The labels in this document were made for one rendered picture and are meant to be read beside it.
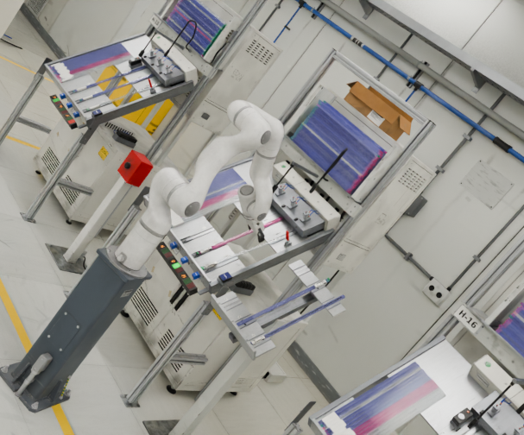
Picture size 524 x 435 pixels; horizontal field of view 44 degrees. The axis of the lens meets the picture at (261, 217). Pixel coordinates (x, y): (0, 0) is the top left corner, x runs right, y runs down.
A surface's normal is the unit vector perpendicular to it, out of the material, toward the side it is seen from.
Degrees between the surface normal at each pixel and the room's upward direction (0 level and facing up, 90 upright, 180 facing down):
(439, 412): 45
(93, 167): 90
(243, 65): 90
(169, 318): 90
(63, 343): 90
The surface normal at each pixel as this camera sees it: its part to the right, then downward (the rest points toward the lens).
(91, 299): -0.36, -0.01
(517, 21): -0.58, -0.23
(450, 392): 0.03, -0.70
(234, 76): 0.55, 0.61
